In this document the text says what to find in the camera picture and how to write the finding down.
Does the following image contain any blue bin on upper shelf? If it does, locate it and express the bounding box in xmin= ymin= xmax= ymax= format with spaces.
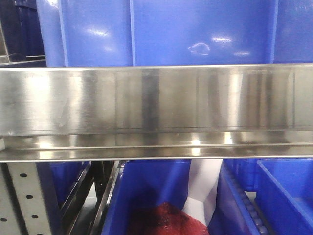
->
xmin=36 ymin=0 xmax=313 ymax=67

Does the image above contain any blue bin lower centre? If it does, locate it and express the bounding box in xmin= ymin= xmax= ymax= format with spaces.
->
xmin=101 ymin=160 xmax=191 ymax=235

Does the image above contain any white paper sheet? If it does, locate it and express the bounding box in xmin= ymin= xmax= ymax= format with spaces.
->
xmin=183 ymin=159 xmax=222 ymax=225

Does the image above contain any red mesh bag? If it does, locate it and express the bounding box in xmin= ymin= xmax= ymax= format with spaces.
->
xmin=126 ymin=202 xmax=209 ymax=235

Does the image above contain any blue bin lower right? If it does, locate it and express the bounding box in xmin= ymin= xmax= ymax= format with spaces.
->
xmin=208 ymin=158 xmax=313 ymax=235

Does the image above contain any dark blue bin upper left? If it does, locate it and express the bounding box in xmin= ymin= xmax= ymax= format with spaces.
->
xmin=0 ymin=0 xmax=45 ymax=64

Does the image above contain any stainless steel shelf rail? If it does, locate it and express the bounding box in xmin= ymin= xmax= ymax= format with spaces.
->
xmin=0 ymin=64 xmax=313 ymax=163

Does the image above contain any perforated steel shelf post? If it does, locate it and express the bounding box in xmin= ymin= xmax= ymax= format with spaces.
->
xmin=0 ymin=163 xmax=53 ymax=235

